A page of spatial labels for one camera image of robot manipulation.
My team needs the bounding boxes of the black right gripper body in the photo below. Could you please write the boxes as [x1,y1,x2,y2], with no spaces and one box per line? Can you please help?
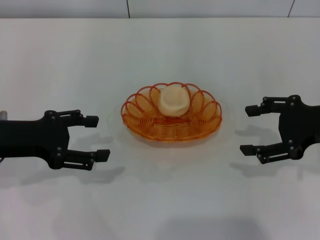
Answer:
[278,94,320,160]

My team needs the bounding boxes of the pale round bread bun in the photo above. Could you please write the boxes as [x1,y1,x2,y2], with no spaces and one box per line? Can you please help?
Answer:
[159,84,191,117]

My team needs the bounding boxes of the orange woven plastic basket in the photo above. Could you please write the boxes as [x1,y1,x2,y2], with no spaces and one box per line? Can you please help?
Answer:
[120,81,223,143]

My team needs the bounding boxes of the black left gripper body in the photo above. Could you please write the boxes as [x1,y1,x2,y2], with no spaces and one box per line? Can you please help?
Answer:
[0,110,71,171]

